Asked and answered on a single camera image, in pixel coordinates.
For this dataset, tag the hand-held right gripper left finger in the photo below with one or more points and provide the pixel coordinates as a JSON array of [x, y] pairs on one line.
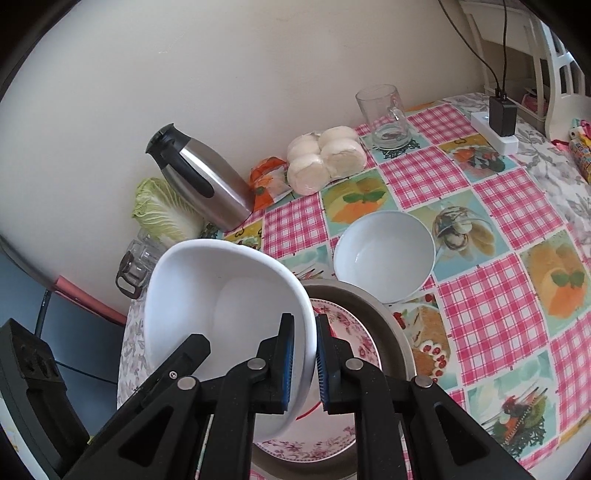
[[284, 364]]

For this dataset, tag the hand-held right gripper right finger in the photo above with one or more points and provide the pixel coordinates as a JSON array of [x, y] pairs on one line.
[[325, 369]]

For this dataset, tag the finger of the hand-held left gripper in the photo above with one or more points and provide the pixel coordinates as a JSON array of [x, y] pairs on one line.
[[189, 355]]

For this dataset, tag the pink floral rim plate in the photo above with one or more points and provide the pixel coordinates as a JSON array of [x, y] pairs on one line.
[[344, 327]]

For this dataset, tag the plain white bowl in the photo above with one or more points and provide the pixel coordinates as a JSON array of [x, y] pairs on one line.
[[207, 286]]

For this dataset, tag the stainless steel basin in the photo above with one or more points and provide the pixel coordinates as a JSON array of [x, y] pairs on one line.
[[388, 332]]

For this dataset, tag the blue cabinet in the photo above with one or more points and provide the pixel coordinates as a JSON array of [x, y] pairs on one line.
[[78, 332]]

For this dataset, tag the pink bar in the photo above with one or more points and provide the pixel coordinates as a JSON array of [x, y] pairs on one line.
[[92, 300]]

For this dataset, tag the clear glass jar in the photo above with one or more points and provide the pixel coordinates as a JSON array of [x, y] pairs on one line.
[[138, 261]]

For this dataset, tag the pale blue bowl red emblem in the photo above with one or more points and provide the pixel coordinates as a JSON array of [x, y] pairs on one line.
[[383, 258]]

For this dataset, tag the napa cabbage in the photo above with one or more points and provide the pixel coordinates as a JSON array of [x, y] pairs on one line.
[[161, 212]]

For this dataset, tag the pink checkered tablecloth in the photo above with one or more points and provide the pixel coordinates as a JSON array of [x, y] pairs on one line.
[[485, 295]]

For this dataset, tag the stainless steel thermos jug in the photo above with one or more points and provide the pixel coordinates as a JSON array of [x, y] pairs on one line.
[[207, 175]]

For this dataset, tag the orange snack packet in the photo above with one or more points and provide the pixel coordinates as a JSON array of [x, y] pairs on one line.
[[268, 182]]

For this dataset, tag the bag of white buns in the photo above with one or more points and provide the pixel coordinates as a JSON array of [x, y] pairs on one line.
[[323, 157]]

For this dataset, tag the clear glass mug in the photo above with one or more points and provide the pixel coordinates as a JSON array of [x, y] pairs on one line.
[[381, 115]]

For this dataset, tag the white power strip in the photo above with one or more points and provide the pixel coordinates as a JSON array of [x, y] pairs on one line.
[[508, 143]]

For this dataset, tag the grey floral tablecloth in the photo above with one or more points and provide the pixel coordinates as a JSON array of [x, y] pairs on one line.
[[558, 170]]

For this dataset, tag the pink packet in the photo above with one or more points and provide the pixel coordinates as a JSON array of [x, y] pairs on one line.
[[534, 101]]

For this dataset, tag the pink wrapped candies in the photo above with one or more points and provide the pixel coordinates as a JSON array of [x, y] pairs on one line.
[[581, 128]]

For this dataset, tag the white chair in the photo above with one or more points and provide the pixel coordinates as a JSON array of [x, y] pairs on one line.
[[554, 69]]

